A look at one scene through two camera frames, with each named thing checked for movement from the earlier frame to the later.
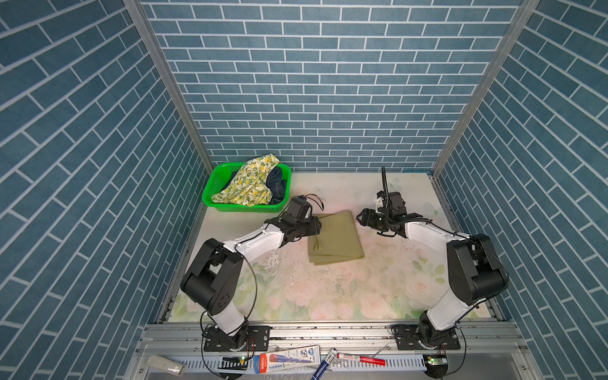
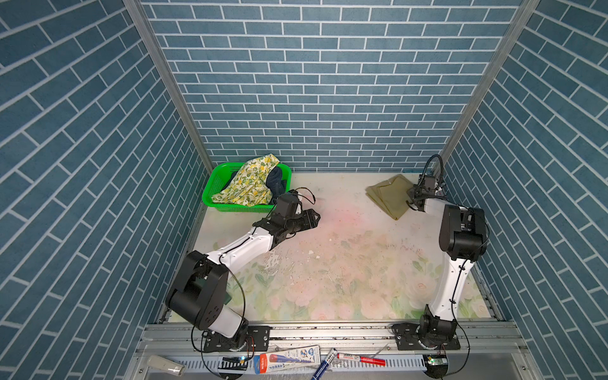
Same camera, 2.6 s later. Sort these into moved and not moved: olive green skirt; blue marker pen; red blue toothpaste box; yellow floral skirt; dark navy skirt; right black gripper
Moved: right black gripper; olive green skirt
Not moved: blue marker pen; yellow floral skirt; red blue toothpaste box; dark navy skirt
